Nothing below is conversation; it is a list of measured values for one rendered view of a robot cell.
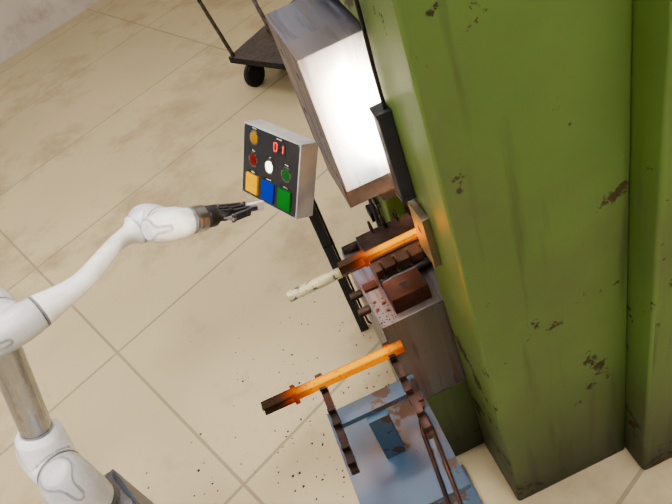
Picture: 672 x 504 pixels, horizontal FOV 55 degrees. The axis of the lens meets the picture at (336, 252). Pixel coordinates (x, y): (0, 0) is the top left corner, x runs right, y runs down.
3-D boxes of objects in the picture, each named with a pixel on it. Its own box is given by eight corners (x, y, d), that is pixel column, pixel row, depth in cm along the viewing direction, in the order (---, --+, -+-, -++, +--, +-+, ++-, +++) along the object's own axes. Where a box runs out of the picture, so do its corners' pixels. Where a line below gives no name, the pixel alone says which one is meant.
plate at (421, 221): (435, 267, 168) (421, 221, 157) (420, 247, 175) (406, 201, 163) (442, 264, 168) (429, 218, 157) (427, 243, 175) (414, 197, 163)
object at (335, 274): (292, 305, 257) (287, 297, 253) (288, 297, 260) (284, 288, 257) (392, 257, 258) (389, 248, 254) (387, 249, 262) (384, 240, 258)
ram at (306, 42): (358, 211, 165) (306, 76, 137) (313, 138, 193) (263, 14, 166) (506, 140, 166) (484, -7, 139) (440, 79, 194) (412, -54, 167)
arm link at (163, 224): (195, 205, 206) (175, 202, 216) (150, 215, 196) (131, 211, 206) (199, 238, 209) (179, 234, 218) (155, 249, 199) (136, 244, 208)
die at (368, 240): (382, 288, 205) (375, 271, 199) (360, 250, 220) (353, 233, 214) (501, 231, 207) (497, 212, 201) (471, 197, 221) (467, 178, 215)
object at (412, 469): (371, 534, 177) (369, 531, 175) (328, 417, 206) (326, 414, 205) (471, 487, 177) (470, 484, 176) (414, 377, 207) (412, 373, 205)
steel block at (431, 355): (413, 404, 225) (381, 329, 194) (374, 328, 252) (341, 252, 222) (557, 334, 227) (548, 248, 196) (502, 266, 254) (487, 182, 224)
